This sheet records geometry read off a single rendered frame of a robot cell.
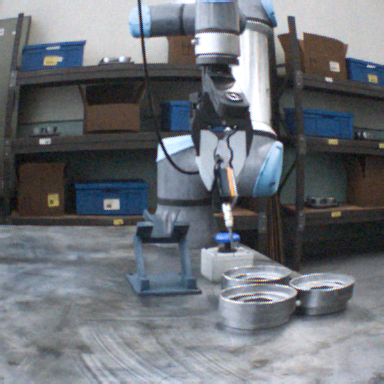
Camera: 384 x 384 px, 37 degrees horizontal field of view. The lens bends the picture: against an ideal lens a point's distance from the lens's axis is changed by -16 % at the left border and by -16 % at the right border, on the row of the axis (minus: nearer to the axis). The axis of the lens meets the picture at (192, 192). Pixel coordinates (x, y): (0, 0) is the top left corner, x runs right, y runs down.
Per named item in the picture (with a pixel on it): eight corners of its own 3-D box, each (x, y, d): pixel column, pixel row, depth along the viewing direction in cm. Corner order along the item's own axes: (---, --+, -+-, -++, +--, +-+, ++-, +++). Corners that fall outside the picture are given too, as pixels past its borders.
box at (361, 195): (399, 206, 491) (400, 157, 486) (357, 208, 478) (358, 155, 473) (379, 201, 532) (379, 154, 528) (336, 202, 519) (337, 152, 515)
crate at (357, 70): (374, 89, 520) (372, 68, 518) (394, 89, 484) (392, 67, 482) (332, 82, 505) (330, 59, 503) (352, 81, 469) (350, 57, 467)
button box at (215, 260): (252, 279, 107) (254, 251, 107) (212, 282, 105) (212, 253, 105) (238, 269, 115) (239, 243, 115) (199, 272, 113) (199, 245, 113)
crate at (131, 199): (142, 209, 476) (142, 178, 474) (149, 216, 439) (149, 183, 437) (74, 209, 466) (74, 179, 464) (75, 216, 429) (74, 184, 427)
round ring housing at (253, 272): (300, 298, 92) (303, 273, 91) (241, 310, 87) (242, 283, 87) (266, 286, 101) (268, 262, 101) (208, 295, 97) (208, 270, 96)
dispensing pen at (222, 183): (227, 250, 93) (211, 147, 100) (220, 261, 96) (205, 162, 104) (242, 249, 93) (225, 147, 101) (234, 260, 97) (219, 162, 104)
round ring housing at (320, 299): (317, 294, 93) (319, 270, 93) (362, 303, 85) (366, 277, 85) (271, 309, 87) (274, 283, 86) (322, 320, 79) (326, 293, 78)
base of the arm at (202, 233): (143, 237, 148) (143, 193, 147) (209, 235, 152) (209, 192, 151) (156, 250, 134) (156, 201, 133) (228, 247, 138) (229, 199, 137)
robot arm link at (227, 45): (245, 35, 97) (197, 31, 95) (247, 59, 97) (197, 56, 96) (232, 40, 104) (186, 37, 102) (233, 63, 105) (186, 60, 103)
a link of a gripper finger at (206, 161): (204, 187, 105) (211, 129, 105) (214, 191, 99) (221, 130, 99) (185, 186, 104) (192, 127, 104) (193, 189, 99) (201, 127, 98)
